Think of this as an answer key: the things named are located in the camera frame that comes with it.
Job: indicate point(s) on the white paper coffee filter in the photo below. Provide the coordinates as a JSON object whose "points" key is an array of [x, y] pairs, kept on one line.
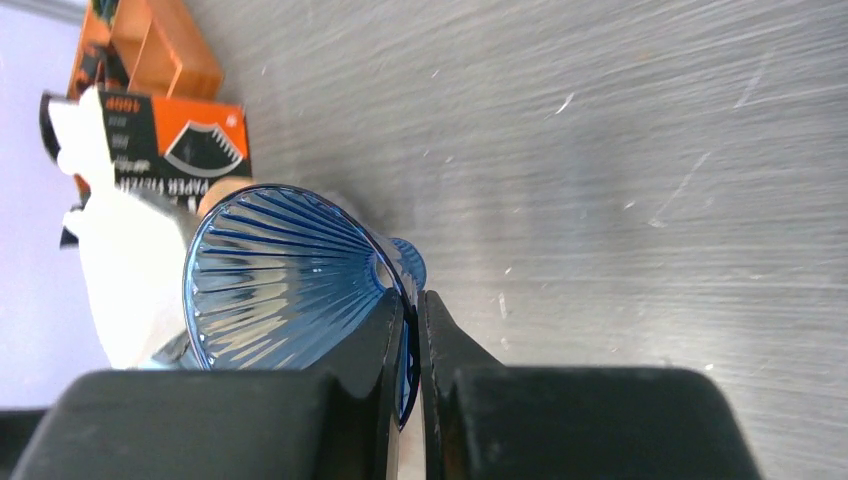
{"points": [[133, 247]]}

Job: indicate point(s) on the blue glass dripper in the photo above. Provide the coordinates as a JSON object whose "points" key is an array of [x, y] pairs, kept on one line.
{"points": [[277, 275]]}

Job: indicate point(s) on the orange coffee filter box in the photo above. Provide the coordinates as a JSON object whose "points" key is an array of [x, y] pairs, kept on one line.
{"points": [[176, 147]]}

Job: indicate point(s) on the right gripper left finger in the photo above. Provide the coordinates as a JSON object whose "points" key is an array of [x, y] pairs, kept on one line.
{"points": [[336, 419]]}

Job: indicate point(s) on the orange wooden compartment tray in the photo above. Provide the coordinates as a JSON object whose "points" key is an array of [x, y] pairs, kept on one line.
{"points": [[158, 44]]}

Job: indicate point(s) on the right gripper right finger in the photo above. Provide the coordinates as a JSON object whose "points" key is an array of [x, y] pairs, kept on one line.
{"points": [[486, 420]]}

